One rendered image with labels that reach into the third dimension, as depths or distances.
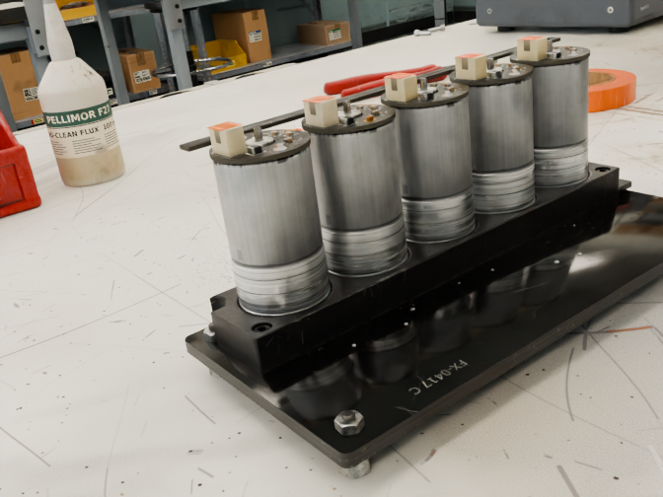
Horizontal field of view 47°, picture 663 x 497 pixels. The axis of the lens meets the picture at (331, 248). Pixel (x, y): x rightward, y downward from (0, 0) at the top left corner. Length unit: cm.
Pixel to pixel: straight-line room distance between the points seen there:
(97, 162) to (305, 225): 24
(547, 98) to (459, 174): 5
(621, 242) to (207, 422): 13
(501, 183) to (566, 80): 4
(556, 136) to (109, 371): 16
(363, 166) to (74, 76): 24
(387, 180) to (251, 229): 4
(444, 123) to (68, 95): 24
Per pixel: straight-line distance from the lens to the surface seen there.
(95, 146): 41
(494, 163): 23
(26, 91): 426
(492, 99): 23
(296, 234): 18
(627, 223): 26
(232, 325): 19
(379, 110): 20
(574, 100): 26
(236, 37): 489
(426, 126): 21
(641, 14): 67
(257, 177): 18
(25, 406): 23
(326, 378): 18
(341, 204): 20
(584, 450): 18
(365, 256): 20
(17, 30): 254
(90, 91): 41
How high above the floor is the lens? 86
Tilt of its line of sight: 23 degrees down
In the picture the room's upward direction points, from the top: 8 degrees counter-clockwise
